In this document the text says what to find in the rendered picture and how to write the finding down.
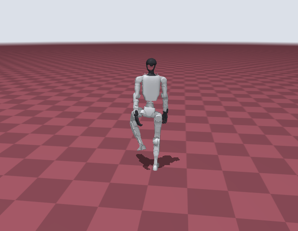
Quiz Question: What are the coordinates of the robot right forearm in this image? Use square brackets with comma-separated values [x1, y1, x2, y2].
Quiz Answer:
[162, 97, 168, 112]

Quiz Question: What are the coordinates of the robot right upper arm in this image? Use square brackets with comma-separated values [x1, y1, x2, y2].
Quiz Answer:
[160, 76, 167, 98]

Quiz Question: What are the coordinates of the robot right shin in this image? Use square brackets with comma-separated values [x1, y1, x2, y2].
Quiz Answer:
[153, 138, 160, 165]

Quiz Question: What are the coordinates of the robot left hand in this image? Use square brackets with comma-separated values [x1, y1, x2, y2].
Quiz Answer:
[134, 110, 143, 126]

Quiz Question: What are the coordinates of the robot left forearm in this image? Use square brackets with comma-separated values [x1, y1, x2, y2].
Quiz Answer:
[133, 93, 139, 114]

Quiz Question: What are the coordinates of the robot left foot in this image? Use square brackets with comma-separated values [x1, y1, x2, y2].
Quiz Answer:
[137, 145, 146, 151]

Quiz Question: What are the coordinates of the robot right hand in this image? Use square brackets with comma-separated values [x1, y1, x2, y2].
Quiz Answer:
[162, 109, 168, 124]

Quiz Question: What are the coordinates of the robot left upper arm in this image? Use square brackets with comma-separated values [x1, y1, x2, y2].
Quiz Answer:
[135, 76, 143, 99]

